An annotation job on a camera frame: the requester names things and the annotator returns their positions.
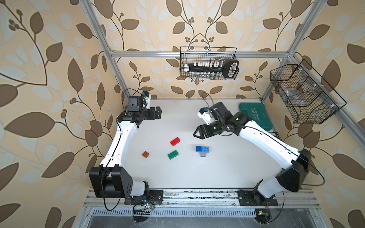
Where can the green plastic tool case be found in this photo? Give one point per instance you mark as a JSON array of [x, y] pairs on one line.
[[258, 113]]

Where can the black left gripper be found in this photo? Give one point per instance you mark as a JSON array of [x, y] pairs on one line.
[[155, 116]]

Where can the small electronics board left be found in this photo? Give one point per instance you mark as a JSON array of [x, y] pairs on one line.
[[141, 212]]

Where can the black charging board with connectors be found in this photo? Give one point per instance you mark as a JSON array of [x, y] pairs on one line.
[[277, 135]]

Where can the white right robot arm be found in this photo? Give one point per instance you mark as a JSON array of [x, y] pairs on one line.
[[294, 163]]

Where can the black socket set holder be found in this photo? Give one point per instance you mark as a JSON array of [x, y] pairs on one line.
[[223, 69]]

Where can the dark green lego brick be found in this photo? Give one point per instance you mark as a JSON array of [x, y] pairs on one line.
[[173, 154]]

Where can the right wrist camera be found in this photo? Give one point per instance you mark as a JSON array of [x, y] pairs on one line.
[[216, 112]]

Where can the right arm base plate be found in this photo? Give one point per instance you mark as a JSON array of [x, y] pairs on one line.
[[254, 198]]

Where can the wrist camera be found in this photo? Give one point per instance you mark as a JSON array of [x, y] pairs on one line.
[[139, 103], [216, 112]]

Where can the aluminium frame post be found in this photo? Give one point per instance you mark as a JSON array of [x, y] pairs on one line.
[[314, 12]]

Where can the small brown waffle piece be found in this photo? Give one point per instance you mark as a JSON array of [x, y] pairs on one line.
[[145, 154]]

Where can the black wire basket right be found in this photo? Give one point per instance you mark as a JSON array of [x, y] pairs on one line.
[[308, 96]]

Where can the black wire basket centre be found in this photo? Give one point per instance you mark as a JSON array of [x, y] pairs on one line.
[[189, 55]]

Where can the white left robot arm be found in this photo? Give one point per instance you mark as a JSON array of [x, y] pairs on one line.
[[110, 179]]

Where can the plastic bag in basket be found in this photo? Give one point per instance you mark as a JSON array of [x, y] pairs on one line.
[[293, 96]]

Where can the black wire basket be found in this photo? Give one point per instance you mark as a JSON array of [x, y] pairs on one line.
[[189, 55], [308, 96]]

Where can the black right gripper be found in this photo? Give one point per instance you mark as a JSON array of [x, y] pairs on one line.
[[201, 131]]

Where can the light blue lego brick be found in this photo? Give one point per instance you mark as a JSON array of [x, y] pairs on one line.
[[205, 150]]

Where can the small electronics board right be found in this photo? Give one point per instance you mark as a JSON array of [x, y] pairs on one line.
[[262, 216]]

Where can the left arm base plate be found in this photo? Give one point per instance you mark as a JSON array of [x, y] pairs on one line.
[[148, 196]]

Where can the small electronics board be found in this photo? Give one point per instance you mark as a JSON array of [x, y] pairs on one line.
[[262, 216], [141, 212]]

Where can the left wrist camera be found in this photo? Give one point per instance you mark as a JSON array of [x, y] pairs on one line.
[[139, 103]]

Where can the red lego brick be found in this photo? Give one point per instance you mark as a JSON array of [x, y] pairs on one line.
[[175, 141]]

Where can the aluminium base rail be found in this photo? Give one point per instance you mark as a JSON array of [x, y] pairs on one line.
[[228, 198]]

